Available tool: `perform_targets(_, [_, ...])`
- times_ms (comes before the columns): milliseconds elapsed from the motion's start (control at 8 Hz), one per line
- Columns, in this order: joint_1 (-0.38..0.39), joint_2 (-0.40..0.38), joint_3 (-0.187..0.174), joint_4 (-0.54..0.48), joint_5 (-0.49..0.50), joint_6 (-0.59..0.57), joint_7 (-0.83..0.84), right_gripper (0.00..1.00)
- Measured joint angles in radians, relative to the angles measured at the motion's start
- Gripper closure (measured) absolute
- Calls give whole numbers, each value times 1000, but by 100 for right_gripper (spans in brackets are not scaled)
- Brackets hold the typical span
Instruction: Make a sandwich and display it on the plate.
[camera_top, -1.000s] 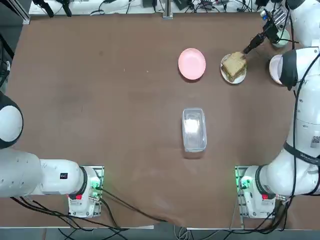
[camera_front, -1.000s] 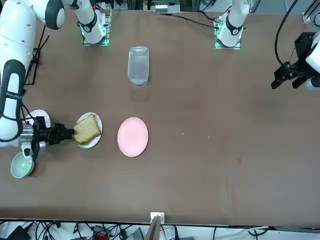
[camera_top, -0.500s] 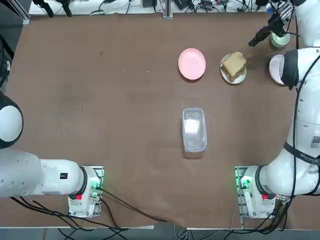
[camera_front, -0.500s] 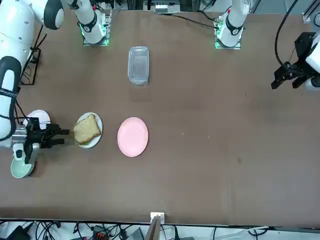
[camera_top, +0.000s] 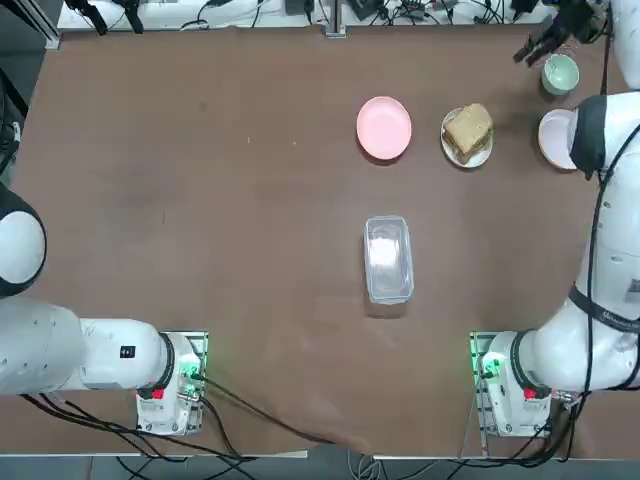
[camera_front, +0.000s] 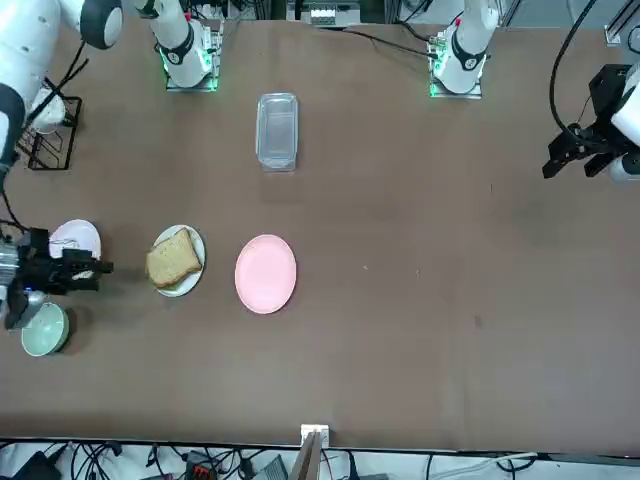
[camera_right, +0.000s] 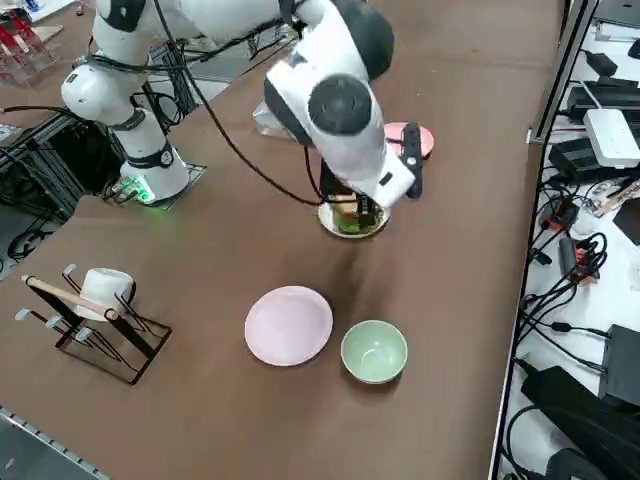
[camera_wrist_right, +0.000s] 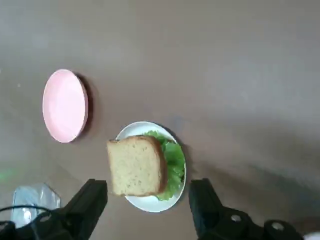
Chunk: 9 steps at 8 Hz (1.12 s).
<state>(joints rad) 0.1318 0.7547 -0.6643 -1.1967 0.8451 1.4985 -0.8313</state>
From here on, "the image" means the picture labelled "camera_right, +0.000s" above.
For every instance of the black adapter box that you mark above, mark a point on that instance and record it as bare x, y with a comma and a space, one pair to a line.
570, 160

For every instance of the white power adapter box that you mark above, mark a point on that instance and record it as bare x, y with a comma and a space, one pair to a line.
612, 135

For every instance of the aluminium frame rail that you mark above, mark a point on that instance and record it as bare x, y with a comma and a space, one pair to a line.
550, 106

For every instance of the white round plate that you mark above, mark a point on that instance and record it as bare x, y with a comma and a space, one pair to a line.
327, 217

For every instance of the clear acrylic rack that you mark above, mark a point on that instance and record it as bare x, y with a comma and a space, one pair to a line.
25, 60

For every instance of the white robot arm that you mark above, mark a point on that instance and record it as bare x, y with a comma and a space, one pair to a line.
330, 110

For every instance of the brown bread slice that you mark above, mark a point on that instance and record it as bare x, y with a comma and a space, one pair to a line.
345, 200

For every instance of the green lettuce leaf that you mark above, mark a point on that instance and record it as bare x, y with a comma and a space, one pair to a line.
350, 227

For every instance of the orange black plug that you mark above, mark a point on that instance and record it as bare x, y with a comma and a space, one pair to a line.
582, 255

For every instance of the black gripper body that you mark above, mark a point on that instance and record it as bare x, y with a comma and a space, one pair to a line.
335, 186

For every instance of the black power strip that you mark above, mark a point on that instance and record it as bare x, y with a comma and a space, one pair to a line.
615, 92

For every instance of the black flat box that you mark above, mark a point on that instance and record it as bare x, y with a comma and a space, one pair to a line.
622, 360

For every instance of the pale pink round plate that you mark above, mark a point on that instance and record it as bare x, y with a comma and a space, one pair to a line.
287, 325

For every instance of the colourful printed packet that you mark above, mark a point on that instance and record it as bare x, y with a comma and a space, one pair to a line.
615, 195

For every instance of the black bag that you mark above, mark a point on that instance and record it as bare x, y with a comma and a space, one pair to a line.
575, 415

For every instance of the white cup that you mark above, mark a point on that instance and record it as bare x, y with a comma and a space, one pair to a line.
102, 287

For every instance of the green ceramic bowl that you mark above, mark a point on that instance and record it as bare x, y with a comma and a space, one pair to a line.
375, 350

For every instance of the clear plastic container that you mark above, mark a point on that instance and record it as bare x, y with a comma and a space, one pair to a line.
265, 120

